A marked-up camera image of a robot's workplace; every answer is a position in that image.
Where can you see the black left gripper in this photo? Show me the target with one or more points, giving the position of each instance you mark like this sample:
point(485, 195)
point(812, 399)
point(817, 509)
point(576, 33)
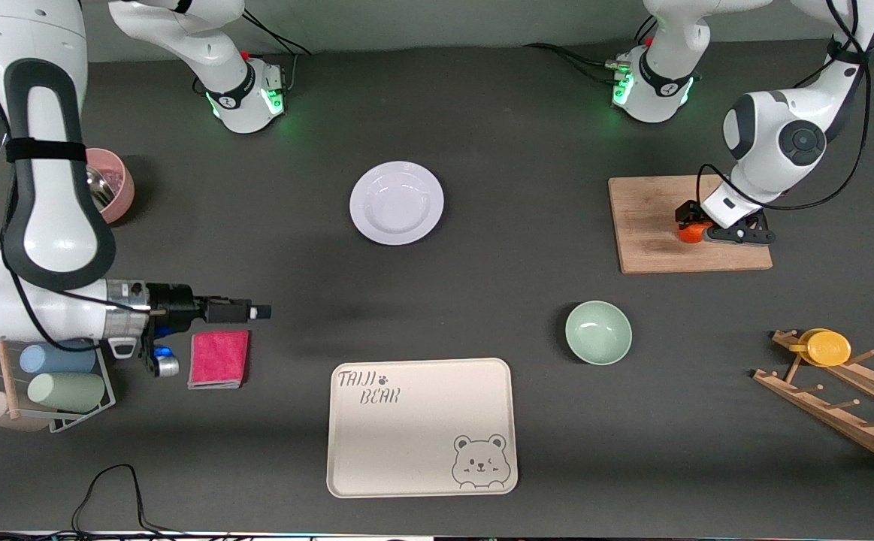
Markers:
point(687, 213)

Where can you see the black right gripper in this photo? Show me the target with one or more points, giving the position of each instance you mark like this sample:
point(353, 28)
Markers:
point(174, 308)

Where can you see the orange fruit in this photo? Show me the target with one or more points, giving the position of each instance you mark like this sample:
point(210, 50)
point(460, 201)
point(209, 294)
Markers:
point(692, 234)

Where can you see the white round plate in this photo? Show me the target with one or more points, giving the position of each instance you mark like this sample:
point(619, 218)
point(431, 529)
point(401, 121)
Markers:
point(397, 203)

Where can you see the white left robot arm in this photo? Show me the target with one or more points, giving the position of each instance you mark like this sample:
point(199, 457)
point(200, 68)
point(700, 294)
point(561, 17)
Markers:
point(775, 143)

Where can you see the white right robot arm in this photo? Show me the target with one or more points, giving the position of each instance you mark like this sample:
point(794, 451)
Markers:
point(53, 225)

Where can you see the pink folded cloth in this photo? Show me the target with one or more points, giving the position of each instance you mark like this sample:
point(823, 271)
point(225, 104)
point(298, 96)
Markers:
point(219, 359)

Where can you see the wooden cutting board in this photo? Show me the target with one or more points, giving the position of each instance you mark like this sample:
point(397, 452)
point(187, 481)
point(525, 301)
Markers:
point(647, 240)

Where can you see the green bowl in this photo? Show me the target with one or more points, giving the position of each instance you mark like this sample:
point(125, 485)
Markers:
point(598, 333)

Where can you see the pink bowl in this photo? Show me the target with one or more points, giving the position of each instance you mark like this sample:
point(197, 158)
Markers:
point(119, 191)

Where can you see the yellow cup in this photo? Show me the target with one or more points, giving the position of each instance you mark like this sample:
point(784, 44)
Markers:
point(827, 348)

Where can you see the blue cup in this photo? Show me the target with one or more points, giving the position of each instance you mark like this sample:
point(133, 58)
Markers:
point(57, 361)

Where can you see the green cup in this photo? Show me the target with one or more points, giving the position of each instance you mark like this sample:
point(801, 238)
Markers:
point(67, 391)

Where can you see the metal scoop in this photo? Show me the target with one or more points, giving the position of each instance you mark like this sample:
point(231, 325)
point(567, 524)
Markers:
point(100, 188)

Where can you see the cream tray with bear print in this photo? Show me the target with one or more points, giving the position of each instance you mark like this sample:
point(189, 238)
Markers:
point(406, 443)

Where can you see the wooden peg rack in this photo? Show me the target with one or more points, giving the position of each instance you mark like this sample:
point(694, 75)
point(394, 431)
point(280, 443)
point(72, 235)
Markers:
point(842, 421)

